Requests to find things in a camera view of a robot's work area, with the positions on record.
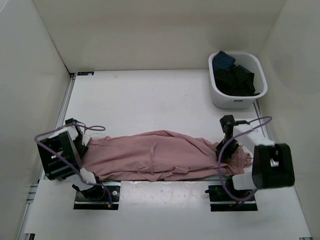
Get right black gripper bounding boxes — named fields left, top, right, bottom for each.
left=215, top=136, right=240, bottom=162

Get pink trousers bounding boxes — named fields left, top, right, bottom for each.
left=82, top=130, right=252, bottom=182

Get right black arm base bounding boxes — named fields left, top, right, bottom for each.
left=205, top=185, right=258, bottom=212

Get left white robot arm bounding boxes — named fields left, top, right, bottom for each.
left=34, top=118, right=105, bottom=200

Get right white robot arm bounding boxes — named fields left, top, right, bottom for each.
left=216, top=115, right=295, bottom=200

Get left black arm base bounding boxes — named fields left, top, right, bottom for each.
left=73, top=181, right=121, bottom=211

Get black folded garment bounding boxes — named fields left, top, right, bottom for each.
left=213, top=65, right=259, bottom=97

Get small dark label sticker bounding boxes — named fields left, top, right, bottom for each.
left=77, top=71, right=95, bottom=76

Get blue folded garment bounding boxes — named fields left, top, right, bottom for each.
left=212, top=51, right=251, bottom=73

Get white plastic laundry basket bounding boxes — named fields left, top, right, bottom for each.
left=208, top=51, right=268, bottom=110

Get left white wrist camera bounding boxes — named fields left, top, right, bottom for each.
left=81, top=134, right=92, bottom=146

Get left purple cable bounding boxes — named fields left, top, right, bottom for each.
left=34, top=120, right=113, bottom=204

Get purple cable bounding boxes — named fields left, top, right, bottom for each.
left=34, top=120, right=113, bottom=204
left=215, top=115, right=274, bottom=201

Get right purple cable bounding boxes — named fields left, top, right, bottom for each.
left=215, top=115, right=274, bottom=201

